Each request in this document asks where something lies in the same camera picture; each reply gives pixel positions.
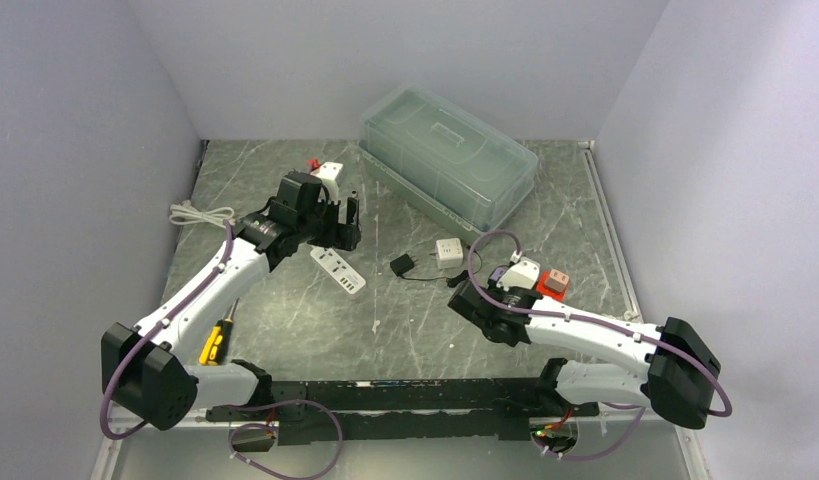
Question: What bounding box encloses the white USB socket strip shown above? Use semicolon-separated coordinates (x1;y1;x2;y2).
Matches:
310;247;367;296

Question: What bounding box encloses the red power socket cube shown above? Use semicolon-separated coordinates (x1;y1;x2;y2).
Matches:
535;269;570;302

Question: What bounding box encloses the black TP-Link power adapter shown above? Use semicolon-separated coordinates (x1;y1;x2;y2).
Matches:
389;247;468;288

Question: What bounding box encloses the white tiger cube socket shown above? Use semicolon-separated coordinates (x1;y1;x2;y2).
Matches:
435;238;464;270

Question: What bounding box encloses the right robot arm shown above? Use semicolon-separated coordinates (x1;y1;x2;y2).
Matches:
448;280;732;430

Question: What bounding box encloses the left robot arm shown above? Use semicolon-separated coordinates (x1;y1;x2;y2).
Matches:
99;162;361;440

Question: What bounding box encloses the purple USB hub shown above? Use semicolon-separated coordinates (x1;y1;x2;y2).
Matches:
488;265;511;289

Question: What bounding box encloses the pink USB adapter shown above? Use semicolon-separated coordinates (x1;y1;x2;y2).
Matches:
543;269;570;294

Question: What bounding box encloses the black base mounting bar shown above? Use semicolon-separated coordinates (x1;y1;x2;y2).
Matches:
206;378;600;446

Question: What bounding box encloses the translucent plastic storage box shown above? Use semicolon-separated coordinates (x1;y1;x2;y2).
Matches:
358;86;539;244

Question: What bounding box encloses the large yellow screwdriver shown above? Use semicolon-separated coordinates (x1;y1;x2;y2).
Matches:
198;298;240;366

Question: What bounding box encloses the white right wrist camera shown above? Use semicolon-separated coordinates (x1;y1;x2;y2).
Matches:
496;250;541;291

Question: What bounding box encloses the aluminium frame rail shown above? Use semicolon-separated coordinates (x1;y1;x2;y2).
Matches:
577;141;642;322

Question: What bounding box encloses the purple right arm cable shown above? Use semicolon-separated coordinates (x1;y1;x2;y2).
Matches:
466;229;734;463

